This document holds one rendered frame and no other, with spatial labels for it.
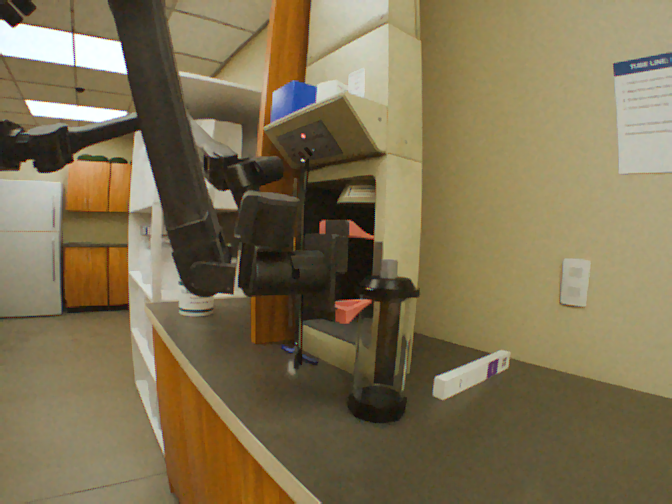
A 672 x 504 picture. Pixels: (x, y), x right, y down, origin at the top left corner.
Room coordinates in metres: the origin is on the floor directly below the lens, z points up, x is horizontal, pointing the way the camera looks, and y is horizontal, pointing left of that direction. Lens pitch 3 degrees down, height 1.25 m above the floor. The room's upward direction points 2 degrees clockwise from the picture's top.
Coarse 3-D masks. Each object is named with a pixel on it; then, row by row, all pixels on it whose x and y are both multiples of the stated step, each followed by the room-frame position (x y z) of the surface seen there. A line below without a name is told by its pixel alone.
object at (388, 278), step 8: (384, 264) 0.58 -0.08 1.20; (392, 264) 0.58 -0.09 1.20; (384, 272) 0.58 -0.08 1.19; (392, 272) 0.58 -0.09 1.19; (368, 280) 0.57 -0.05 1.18; (376, 280) 0.56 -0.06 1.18; (384, 280) 0.55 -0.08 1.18; (392, 280) 0.55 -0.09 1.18; (400, 280) 0.56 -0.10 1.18; (408, 280) 0.57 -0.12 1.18; (376, 288) 0.55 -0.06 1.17; (384, 288) 0.55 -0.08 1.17; (392, 288) 0.55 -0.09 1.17; (400, 288) 0.55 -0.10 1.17; (408, 288) 0.55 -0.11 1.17
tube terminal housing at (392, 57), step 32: (384, 32) 0.71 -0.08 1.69; (320, 64) 0.89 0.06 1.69; (352, 64) 0.79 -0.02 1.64; (384, 64) 0.71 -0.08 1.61; (416, 64) 0.76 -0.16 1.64; (384, 96) 0.71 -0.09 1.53; (416, 96) 0.75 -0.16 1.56; (416, 128) 0.75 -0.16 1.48; (352, 160) 0.78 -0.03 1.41; (384, 160) 0.70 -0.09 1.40; (416, 160) 0.76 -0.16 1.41; (384, 192) 0.70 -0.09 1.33; (416, 192) 0.76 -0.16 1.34; (384, 224) 0.70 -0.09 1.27; (416, 224) 0.76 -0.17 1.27; (384, 256) 0.70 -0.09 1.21; (416, 256) 0.76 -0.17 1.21; (320, 352) 0.85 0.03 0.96; (352, 352) 0.76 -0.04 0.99
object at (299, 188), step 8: (304, 160) 0.64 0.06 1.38; (304, 168) 0.64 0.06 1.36; (296, 176) 0.87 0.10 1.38; (296, 184) 0.83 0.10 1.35; (296, 192) 0.79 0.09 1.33; (296, 224) 0.68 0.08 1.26; (296, 232) 0.66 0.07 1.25; (296, 240) 0.64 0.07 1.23; (296, 248) 0.64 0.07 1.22; (296, 296) 0.64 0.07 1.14; (296, 304) 0.64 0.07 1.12; (296, 312) 0.64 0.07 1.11; (296, 320) 0.64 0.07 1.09; (296, 328) 0.64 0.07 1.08; (296, 336) 0.64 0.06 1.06; (296, 344) 0.64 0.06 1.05; (296, 352) 0.64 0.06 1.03; (296, 360) 0.64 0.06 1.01; (296, 368) 0.64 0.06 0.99
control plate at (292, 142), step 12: (288, 132) 0.82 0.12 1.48; (300, 132) 0.79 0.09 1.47; (324, 132) 0.74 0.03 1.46; (288, 144) 0.86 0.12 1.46; (300, 144) 0.83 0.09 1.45; (312, 144) 0.80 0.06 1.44; (324, 144) 0.77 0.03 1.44; (336, 144) 0.75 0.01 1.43; (312, 156) 0.83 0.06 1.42; (324, 156) 0.80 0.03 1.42
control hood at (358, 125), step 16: (336, 96) 0.64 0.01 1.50; (352, 96) 0.64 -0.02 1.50; (304, 112) 0.73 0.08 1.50; (320, 112) 0.70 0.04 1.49; (336, 112) 0.67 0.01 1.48; (352, 112) 0.65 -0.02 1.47; (368, 112) 0.67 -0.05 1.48; (384, 112) 0.69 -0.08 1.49; (272, 128) 0.85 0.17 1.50; (288, 128) 0.81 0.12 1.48; (336, 128) 0.71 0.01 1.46; (352, 128) 0.68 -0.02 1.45; (368, 128) 0.67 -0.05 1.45; (384, 128) 0.69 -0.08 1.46; (352, 144) 0.72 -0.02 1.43; (368, 144) 0.69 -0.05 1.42; (384, 144) 0.69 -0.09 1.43; (288, 160) 0.91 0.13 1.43; (320, 160) 0.83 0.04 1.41; (336, 160) 0.80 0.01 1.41
